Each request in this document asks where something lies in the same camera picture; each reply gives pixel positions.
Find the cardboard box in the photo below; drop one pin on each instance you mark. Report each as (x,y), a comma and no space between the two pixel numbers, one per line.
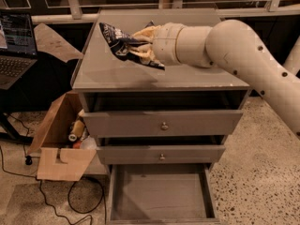
(57,162)

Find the grey bottom drawer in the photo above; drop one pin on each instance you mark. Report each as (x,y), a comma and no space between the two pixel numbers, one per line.
(169,194)

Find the white pipe rail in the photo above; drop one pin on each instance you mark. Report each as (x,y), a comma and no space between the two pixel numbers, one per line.
(219,13)

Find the blue chip bag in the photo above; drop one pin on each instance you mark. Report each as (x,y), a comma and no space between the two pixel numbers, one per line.
(119,42)

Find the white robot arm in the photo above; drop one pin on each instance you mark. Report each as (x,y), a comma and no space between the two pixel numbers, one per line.
(233,46)

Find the open laptop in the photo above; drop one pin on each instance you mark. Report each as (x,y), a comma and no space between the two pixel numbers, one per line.
(18,48)

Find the grey top drawer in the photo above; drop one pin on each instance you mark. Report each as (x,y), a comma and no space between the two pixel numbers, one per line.
(161,124)

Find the yellow bottle in box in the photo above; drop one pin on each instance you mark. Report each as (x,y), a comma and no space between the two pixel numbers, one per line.
(76,130)

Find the grey drawer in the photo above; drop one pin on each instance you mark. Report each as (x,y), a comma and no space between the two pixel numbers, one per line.
(160,154)
(161,124)
(169,194)

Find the grey middle drawer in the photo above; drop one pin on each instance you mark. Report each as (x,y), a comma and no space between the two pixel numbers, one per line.
(160,154)

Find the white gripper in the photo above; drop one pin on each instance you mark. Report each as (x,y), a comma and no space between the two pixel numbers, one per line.
(164,43)

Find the grey drawer cabinet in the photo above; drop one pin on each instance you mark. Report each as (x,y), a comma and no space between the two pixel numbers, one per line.
(107,84)

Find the black desk leg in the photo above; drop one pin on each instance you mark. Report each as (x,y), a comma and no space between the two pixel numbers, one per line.
(10,134)

